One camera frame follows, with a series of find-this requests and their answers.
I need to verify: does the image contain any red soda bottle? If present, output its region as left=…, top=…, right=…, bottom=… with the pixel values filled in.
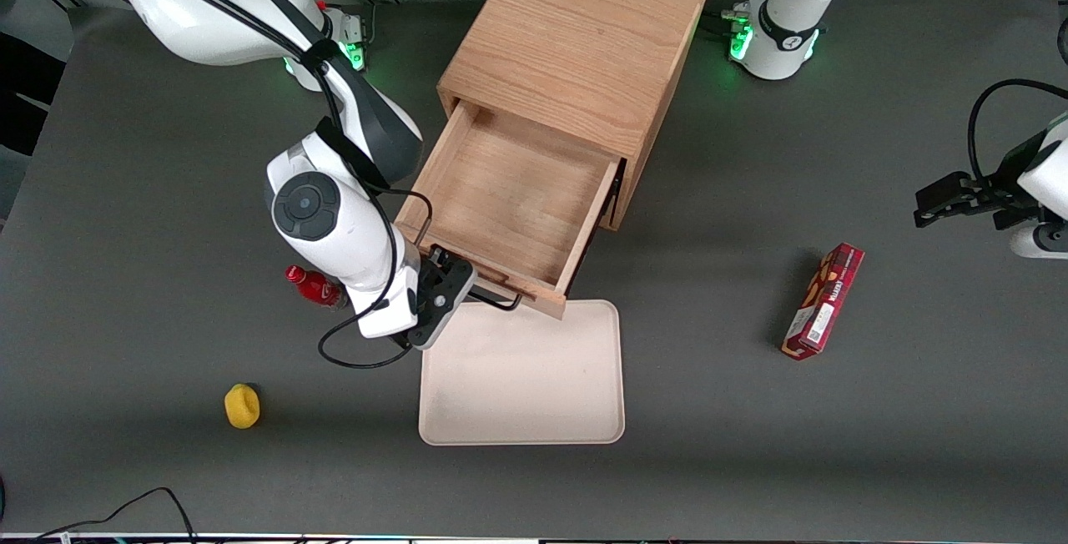
left=285, top=264, right=345, bottom=310

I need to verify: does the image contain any wooden drawer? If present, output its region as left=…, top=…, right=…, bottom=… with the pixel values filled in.
left=394, top=99, right=623, bottom=320

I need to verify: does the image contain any black drawer handle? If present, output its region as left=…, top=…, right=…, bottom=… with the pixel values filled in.
left=427, top=245, right=525, bottom=313

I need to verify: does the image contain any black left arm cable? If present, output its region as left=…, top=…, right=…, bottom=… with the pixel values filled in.
left=967, top=78, right=1068, bottom=184

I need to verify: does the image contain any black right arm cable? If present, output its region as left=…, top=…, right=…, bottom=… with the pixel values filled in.
left=50, top=0, right=436, bottom=370

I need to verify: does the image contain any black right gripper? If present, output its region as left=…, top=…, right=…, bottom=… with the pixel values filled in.
left=414, top=257, right=479, bottom=338

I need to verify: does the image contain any black left base cable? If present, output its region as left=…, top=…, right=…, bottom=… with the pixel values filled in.
left=703, top=0, right=782, bottom=38

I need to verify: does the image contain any wooden drawer cabinet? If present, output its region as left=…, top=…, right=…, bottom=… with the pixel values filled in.
left=436, top=0, right=708, bottom=232

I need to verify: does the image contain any red snack box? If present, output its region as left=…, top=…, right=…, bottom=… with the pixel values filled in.
left=781, top=243, right=865, bottom=361

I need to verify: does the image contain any yellow lemon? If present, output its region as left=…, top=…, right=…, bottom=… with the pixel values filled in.
left=224, top=383, right=261, bottom=431

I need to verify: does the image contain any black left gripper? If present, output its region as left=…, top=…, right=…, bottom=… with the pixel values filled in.
left=914, top=130, right=1049, bottom=232

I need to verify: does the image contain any beige plastic tray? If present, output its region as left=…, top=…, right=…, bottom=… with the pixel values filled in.
left=418, top=300, right=627, bottom=446

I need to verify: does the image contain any black table edge cable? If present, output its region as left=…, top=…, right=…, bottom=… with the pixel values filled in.
left=32, top=486, right=198, bottom=544

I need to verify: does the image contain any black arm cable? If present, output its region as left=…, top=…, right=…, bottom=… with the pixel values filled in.
left=967, top=78, right=1068, bottom=184
left=50, top=0, right=436, bottom=370

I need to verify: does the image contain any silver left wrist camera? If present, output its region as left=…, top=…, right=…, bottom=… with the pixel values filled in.
left=1010, top=221, right=1068, bottom=260

